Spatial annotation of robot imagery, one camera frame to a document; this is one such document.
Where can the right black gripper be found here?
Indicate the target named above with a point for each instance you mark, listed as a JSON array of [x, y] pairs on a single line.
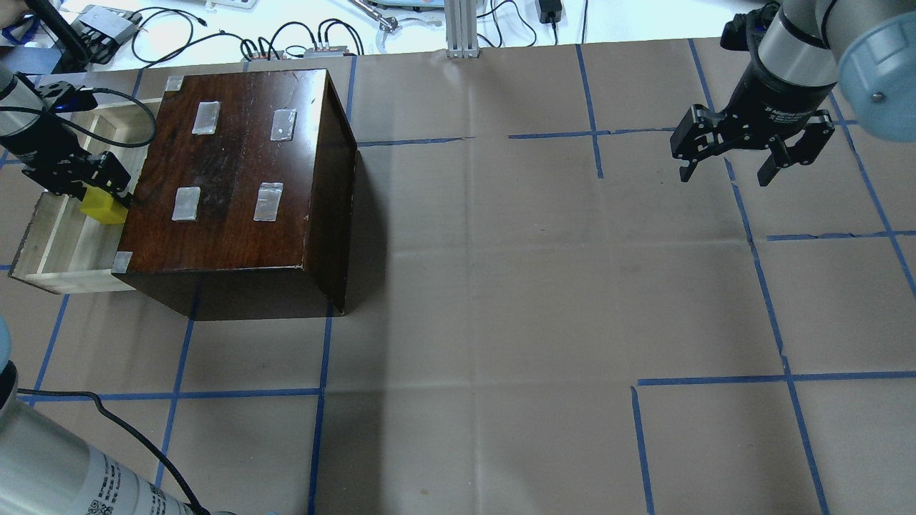
[[775, 102]]

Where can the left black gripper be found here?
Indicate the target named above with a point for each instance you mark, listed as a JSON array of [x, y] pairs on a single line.
[[37, 148]]

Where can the yellow block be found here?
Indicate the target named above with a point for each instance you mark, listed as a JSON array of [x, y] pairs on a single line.
[[102, 207]]

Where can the light wooden drawer with handle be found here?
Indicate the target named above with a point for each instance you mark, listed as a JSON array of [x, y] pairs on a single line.
[[63, 251]]

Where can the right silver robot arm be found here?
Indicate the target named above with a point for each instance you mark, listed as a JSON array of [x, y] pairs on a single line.
[[799, 52]]

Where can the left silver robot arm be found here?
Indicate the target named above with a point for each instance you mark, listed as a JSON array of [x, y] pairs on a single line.
[[46, 469]]

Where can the dark wooden drawer cabinet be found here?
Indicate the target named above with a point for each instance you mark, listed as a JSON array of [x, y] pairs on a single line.
[[244, 205]]

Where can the aluminium frame post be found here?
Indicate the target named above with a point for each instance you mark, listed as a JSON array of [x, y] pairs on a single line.
[[461, 29]]

